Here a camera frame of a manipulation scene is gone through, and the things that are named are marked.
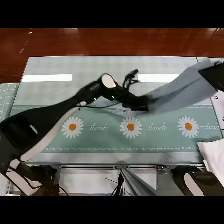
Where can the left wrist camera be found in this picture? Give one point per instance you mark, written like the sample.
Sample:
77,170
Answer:
130,77

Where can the silver frame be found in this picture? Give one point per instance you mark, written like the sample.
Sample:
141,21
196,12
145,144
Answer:
141,187

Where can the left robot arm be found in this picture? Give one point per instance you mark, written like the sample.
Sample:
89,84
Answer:
40,123

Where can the white garment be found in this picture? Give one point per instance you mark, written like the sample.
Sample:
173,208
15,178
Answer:
215,160

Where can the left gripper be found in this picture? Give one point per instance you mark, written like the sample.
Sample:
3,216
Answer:
138,102

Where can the pale grey shirt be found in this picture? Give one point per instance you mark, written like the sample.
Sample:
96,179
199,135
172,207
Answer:
186,91

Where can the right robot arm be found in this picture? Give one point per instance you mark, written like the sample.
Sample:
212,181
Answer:
213,76

